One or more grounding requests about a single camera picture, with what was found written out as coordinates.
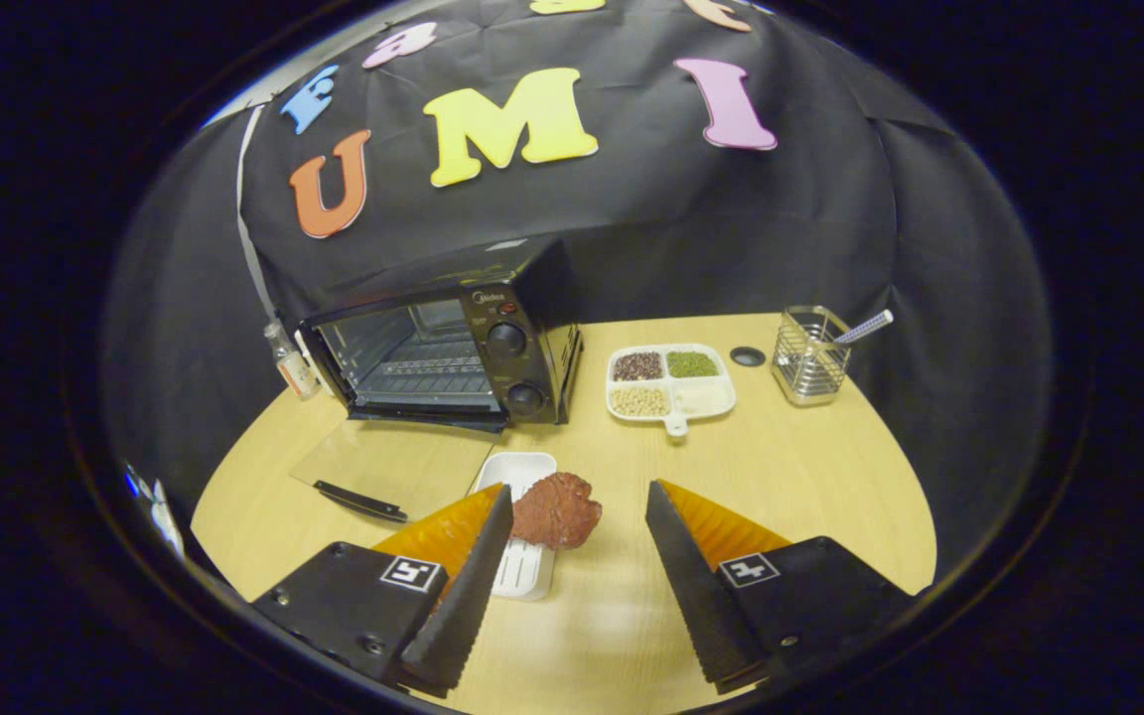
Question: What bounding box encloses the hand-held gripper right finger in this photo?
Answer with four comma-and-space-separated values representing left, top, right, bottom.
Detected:
644, 479, 916, 696

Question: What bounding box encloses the white divided dish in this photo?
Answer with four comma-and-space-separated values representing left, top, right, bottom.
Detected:
605, 343, 738, 439

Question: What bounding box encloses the black toaster oven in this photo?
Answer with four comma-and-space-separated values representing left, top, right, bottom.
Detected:
289, 238, 585, 524

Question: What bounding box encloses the pale soybeans pile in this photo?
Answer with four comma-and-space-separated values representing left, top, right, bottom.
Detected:
612, 386, 670, 418

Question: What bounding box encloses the brown steak food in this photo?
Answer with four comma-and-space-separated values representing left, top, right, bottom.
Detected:
511, 472, 604, 552

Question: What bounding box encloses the small clear bottle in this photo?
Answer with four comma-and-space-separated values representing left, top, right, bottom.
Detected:
264, 320, 321, 402

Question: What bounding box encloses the white plastic tray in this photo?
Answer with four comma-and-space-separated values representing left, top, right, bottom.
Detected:
471, 452, 559, 603

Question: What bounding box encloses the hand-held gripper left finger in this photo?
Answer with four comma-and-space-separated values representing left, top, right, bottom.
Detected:
252, 484, 515, 699

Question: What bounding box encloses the black backdrop cloth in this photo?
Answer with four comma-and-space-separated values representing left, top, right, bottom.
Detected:
100, 0, 1055, 577

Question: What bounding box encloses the metal wire utensil holder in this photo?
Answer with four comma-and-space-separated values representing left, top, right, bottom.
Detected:
772, 305, 852, 407

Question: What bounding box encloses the silver utensil handle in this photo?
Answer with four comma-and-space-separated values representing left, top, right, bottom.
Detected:
833, 309, 896, 347

